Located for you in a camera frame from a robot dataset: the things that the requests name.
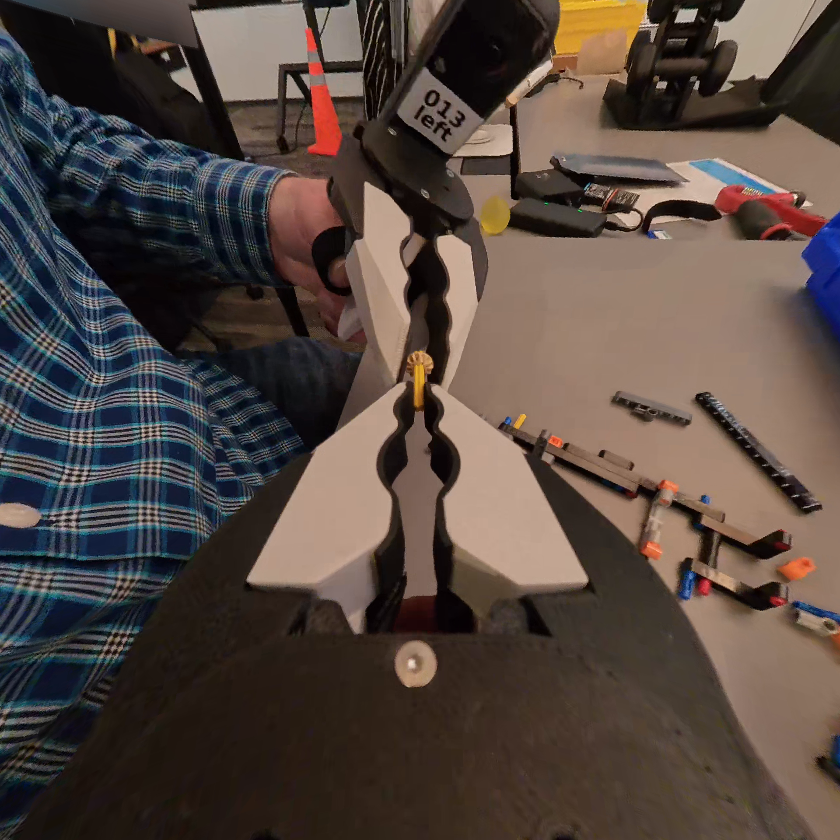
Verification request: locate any person's left hand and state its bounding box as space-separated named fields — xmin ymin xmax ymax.
xmin=269 ymin=176 xmax=368 ymax=347

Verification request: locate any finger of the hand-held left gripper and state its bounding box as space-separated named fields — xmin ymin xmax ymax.
xmin=430 ymin=231 xmax=479 ymax=389
xmin=344 ymin=182 xmax=419 ymax=383

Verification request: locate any blue storage bin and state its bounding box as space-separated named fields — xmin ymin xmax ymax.
xmin=803 ymin=212 xmax=840 ymax=330

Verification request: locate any person's left forearm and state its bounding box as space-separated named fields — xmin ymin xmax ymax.
xmin=98 ymin=141 xmax=298 ymax=293

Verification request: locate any dark grey lego beam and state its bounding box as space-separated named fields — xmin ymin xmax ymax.
xmin=611 ymin=390 xmax=694 ymax=428

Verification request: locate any black power bank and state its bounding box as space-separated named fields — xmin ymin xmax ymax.
xmin=508 ymin=197 xmax=609 ymax=239

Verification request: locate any black dumbbell rack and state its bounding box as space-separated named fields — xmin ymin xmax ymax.
xmin=602 ymin=0 xmax=790 ymax=131

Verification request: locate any black box device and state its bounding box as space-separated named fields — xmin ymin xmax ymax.
xmin=513 ymin=168 xmax=586 ymax=203

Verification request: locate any person's plaid shirt torso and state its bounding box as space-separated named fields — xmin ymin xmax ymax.
xmin=0 ymin=29 xmax=311 ymax=824

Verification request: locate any dark flat pouch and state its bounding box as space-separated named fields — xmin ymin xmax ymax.
xmin=549 ymin=151 xmax=691 ymax=186

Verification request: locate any printed paper sheet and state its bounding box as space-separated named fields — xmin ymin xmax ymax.
xmin=646 ymin=157 xmax=796 ymax=241

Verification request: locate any black backpack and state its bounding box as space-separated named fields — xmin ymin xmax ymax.
xmin=108 ymin=45 xmax=221 ymax=158

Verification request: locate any yellow storage bin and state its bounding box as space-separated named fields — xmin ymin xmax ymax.
xmin=553 ymin=0 xmax=648 ymax=55

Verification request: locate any red bar clamp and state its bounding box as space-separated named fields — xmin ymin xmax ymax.
xmin=713 ymin=184 xmax=830 ymax=243

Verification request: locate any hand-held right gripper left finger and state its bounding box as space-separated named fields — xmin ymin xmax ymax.
xmin=247 ymin=384 xmax=414 ymax=634

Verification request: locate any orange traffic cone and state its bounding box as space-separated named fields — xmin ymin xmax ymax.
xmin=304 ymin=27 xmax=344 ymax=157

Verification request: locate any black strap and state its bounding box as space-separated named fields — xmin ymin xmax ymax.
xmin=642 ymin=199 xmax=724 ymax=238

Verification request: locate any long black lego beam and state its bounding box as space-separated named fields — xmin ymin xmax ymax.
xmin=694 ymin=391 xmax=823 ymax=515

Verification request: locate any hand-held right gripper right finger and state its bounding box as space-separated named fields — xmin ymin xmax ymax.
xmin=424 ymin=386 xmax=588 ymax=634

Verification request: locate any striped black apron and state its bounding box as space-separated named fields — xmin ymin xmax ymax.
xmin=360 ymin=0 xmax=409 ymax=120

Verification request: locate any person's jeans leg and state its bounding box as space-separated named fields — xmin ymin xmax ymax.
xmin=176 ymin=336 xmax=366 ymax=455

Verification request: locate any black lego beam assembly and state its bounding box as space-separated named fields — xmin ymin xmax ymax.
xmin=497 ymin=412 xmax=793 ymax=613

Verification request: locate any brown cardboard piece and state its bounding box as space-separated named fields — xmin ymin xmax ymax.
xmin=576 ymin=29 xmax=629 ymax=77

